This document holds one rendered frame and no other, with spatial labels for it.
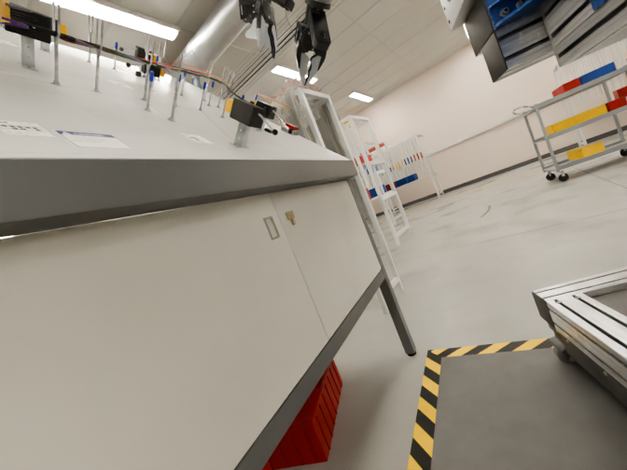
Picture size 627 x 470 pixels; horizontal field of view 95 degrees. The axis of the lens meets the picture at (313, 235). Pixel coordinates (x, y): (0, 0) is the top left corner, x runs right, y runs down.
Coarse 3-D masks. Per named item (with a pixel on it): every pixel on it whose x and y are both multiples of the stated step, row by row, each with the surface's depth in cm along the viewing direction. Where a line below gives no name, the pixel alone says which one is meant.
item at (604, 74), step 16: (608, 64) 313; (576, 80) 329; (592, 80) 317; (560, 96) 330; (608, 96) 349; (624, 96) 313; (512, 112) 378; (528, 112) 364; (592, 112) 327; (608, 112) 317; (528, 128) 384; (544, 128) 341; (560, 128) 341; (576, 128) 330; (592, 144) 339; (624, 144) 317; (576, 160) 336; (560, 176) 346
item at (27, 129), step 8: (0, 120) 35; (8, 120) 36; (0, 128) 34; (8, 128) 34; (16, 128) 35; (24, 128) 36; (32, 128) 37; (40, 128) 38; (48, 136) 36; (56, 136) 37
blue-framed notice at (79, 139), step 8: (64, 136) 38; (72, 136) 39; (80, 136) 40; (88, 136) 41; (96, 136) 42; (104, 136) 43; (112, 136) 44; (80, 144) 38; (88, 144) 39; (96, 144) 40; (104, 144) 41; (112, 144) 42; (120, 144) 43
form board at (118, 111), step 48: (0, 48) 66; (0, 96) 42; (48, 96) 50; (96, 96) 61; (192, 96) 112; (0, 144) 31; (48, 144) 35; (144, 144) 47; (192, 144) 57; (288, 144) 98
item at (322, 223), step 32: (288, 192) 77; (320, 192) 94; (288, 224) 73; (320, 224) 87; (352, 224) 108; (320, 256) 81; (352, 256) 99; (320, 288) 76; (352, 288) 91; (320, 320) 72
